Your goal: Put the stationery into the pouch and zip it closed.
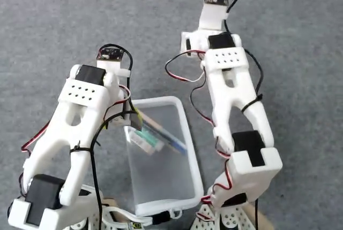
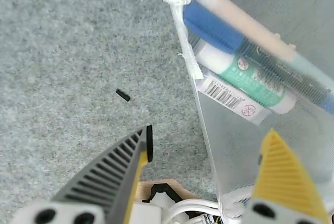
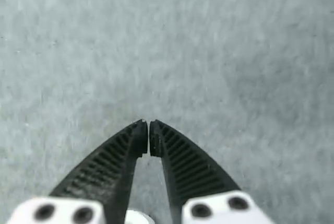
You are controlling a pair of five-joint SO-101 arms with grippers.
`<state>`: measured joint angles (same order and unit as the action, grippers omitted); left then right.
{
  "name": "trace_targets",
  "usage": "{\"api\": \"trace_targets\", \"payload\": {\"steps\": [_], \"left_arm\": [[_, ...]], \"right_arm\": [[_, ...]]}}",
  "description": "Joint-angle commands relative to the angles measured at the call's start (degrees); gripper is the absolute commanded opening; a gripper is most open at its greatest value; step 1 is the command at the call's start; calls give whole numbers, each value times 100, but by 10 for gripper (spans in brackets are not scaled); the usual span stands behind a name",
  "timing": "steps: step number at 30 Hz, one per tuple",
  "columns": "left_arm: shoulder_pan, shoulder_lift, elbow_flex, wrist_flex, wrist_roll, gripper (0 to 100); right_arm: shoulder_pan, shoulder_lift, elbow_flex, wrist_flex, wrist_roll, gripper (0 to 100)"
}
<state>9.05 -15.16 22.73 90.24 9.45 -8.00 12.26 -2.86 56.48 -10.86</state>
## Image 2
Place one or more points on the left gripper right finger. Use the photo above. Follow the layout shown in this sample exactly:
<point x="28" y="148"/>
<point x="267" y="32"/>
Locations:
<point x="283" y="174"/>

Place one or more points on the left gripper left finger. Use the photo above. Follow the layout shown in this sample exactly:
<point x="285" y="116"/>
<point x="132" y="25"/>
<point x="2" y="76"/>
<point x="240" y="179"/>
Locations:
<point x="104" y="174"/>

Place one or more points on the clear mesh pouch white trim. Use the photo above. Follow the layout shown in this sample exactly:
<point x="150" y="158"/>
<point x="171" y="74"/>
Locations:
<point x="235" y="140"/>

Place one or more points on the small black plastic piece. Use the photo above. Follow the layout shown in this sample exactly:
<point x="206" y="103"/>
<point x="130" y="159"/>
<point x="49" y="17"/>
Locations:
<point x="123" y="95"/>

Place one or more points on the white eraser with barcode sleeve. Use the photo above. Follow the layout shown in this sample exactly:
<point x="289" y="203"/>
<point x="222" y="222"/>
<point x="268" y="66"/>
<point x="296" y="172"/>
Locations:
<point x="224" y="96"/>

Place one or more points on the white and green glue stick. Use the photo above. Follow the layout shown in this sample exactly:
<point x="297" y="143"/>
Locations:
<point x="235" y="71"/>

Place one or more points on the cream and teal pen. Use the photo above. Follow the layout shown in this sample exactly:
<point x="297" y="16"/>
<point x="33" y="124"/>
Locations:
<point x="250" y="23"/>

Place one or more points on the blue pen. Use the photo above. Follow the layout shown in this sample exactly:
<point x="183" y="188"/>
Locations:
<point x="211" y="26"/>

